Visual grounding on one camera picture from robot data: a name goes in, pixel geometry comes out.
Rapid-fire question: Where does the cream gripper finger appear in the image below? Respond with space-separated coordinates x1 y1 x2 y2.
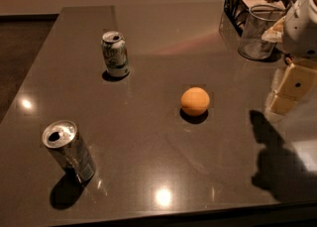
267 58 317 115

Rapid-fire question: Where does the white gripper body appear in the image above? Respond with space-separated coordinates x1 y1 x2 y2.
282 0 317 59

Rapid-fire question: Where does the green white 7up can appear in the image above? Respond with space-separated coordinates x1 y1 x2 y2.
101 31 129 78

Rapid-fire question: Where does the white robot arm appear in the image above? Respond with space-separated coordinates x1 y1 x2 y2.
262 0 317 115

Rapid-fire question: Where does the silver redbull can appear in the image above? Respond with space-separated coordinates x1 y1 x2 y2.
42 120 95 183

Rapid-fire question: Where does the clear glass jar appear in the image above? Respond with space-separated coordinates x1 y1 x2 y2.
238 4 284 61

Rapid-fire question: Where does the orange fruit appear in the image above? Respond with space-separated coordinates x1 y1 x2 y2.
180 87 210 117

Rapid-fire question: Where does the black wire basket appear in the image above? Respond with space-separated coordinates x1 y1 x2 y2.
224 0 290 36

